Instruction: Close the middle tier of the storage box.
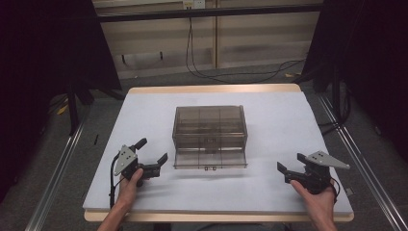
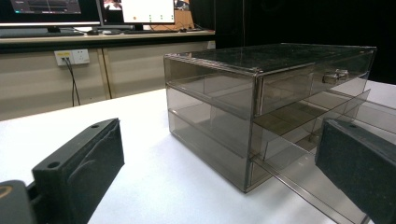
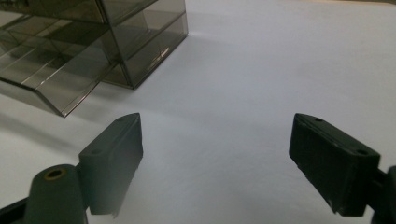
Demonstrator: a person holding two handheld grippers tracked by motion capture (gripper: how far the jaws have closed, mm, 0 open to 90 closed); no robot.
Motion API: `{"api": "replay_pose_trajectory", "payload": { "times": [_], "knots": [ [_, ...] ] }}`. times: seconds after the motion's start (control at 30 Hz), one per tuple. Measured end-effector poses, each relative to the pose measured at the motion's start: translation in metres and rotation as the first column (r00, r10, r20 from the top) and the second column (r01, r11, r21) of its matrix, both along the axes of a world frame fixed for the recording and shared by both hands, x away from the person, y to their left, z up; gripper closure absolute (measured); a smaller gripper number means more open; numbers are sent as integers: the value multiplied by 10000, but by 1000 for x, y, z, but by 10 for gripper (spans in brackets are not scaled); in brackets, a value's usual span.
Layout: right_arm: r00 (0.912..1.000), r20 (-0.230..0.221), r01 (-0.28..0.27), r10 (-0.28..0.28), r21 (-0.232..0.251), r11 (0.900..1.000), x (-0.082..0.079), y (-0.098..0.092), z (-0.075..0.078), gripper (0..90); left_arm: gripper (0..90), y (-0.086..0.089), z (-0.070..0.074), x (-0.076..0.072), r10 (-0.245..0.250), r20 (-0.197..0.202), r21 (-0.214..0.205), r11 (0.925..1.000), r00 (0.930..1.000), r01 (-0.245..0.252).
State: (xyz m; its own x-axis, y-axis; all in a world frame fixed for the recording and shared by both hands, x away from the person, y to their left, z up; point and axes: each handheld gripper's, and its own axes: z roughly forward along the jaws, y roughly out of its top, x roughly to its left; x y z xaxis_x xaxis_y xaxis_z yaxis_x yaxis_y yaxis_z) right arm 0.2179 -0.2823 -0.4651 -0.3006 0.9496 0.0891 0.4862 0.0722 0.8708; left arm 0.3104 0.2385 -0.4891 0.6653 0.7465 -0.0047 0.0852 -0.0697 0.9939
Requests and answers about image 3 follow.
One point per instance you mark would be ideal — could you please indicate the smoky transparent drawer cabinet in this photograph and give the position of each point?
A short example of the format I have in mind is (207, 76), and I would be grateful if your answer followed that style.
(137, 40)

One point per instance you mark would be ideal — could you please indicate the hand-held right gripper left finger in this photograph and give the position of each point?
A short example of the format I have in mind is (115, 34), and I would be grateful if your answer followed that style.
(109, 168)

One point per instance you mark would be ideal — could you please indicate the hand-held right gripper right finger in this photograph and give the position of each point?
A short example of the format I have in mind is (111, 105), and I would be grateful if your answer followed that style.
(333, 168)

